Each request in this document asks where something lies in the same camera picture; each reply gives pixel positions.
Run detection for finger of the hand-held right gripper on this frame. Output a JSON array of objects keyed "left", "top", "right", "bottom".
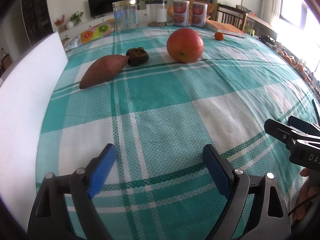
[
  {"left": 287, "top": 116, "right": 320, "bottom": 133},
  {"left": 264, "top": 119, "right": 304, "bottom": 147}
]

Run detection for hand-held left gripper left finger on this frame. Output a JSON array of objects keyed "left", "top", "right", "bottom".
[{"left": 27, "top": 143, "right": 118, "bottom": 240}]

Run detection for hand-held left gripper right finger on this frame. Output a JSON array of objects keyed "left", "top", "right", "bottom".
[{"left": 202, "top": 144, "right": 292, "bottom": 240}]

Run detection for person's right hand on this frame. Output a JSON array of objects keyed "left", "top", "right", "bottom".
[{"left": 292, "top": 167, "right": 320, "bottom": 221}]

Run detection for basket of fruit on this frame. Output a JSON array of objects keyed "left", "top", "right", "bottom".
[{"left": 277, "top": 50, "right": 313, "bottom": 81}]

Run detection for teal checked tablecloth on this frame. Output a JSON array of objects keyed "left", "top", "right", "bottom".
[{"left": 35, "top": 24, "right": 320, "bottom": 240}]

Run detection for slim sweet potato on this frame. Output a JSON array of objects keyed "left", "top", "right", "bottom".
[{"left": 80, "top": 55, "right": 129, "bottom": 90}]

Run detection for wooden side desk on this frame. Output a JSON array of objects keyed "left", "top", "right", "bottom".
[{"left": 244, "top": 12, "right": 278, "bottom": 41}]

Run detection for white foam board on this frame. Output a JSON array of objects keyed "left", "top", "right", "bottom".
[{"left": 0, "top": 31, "right": 69, "bottom": 234}]

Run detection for orange book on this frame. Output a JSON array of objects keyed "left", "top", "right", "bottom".
[{"left": 205, "top": 20, "right": 247, "bottom": 38}]

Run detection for dark brown water chestnut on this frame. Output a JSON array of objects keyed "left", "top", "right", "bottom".
[{"left": 126, "top": 47, "right": 150, "bottom": 67}]

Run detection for dark wooden chair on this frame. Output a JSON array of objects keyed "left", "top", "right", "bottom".
[{"left": 216, "top": 4, "right": 248, "bottom": 30}]

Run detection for large red-orange grapefruit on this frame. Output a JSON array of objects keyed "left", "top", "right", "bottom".
[{"left": 166, "top": 28, "right": 204, "bottom": 64}]

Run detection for white curtain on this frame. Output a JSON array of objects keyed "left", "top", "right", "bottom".
[{"left": 260, "top": 0, "right": 282, "bottom": 26}]

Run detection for clear plastic bag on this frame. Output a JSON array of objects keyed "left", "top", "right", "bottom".
[{"left": 62, "top": 34, "right": 82, "bottom": 51}]

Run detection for fruit-print pack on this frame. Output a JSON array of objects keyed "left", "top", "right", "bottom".
[{"left": 80, "top": 23, "right": 113, "bottom": 43}]

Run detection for orange-label white canister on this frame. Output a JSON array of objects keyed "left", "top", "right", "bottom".
[
  {"left": 191, "top": 2, "right": 208, "bottom": 28},
  {"left": 173, "top": 0, "right": 189, "bottom": 27}
]

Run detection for white television cabinet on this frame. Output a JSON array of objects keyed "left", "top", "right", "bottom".
[{"left": 59, "top": 8, "right": 150, "bottom": 38}]

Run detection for red flower arrangement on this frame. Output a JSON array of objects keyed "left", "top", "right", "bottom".
[{"left": 54, "top": 15, "right": 66, "bottom": 32}]

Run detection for leafy green potted plant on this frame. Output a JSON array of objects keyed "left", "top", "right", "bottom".
[{"left": 70, "top": 11, "right": 84, "bottom": 27}]

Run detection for glass jar with gold lid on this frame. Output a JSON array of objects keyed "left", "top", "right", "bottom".
[{"left": 112, "top": 0, "right": 139, "bottom": 32}]

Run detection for glass jar with white roll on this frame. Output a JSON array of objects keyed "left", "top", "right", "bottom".
[{"left": 146, "top": 0, "right": 167, "bottom": 27}]

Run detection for black television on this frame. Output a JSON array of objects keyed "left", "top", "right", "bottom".
[{"left": 88, "top": 0, "right": 130, "bottom": 19}]

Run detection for dark tall cabinet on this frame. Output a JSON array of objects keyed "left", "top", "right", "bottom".
[{"left": 21, "top": 0, "right": 53, "bottom": 47}]

